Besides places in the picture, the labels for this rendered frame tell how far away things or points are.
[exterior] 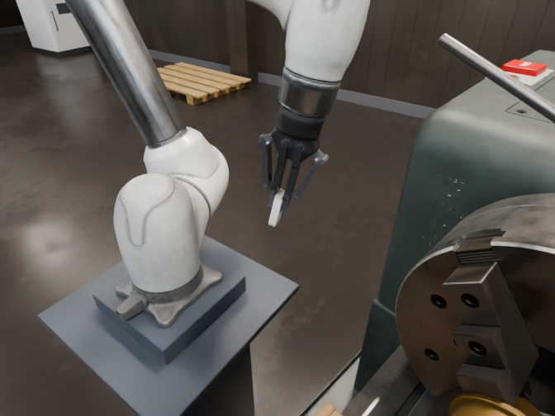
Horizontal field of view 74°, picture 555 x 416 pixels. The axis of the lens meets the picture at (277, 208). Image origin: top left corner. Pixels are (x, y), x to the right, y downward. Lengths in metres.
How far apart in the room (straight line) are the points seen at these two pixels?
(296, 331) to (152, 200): 1.22
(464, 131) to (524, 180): 0.10
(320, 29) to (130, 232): 0.48
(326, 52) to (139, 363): 0.68
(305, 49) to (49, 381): 1.67
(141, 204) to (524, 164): 0.60
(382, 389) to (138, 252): 0.49
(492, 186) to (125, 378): 0.73
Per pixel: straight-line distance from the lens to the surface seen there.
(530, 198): 0.50
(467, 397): 0.42
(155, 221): 0.72
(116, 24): 0.85
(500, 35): 3.94
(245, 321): 0.88
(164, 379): 0.83
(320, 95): 0.57
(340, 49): 0.55
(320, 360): 1.72
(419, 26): 4.09
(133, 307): 0.85
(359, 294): 1.98
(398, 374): 0.70
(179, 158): 0.86
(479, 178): 0.56
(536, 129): 0.59
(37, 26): 7.60
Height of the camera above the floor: 1.45
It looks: 35 degrees down
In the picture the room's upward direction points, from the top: straight up
